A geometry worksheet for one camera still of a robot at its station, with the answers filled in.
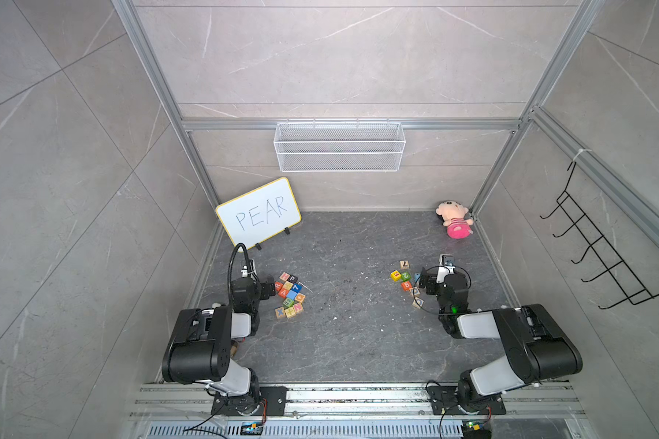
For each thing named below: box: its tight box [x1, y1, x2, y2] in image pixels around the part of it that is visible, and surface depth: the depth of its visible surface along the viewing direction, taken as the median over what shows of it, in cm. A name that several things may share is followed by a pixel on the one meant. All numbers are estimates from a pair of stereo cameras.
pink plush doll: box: [435, 200, 475, 240], surface depth 113 cm
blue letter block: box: [286, 282, 303, 300], surface depth 97 cm
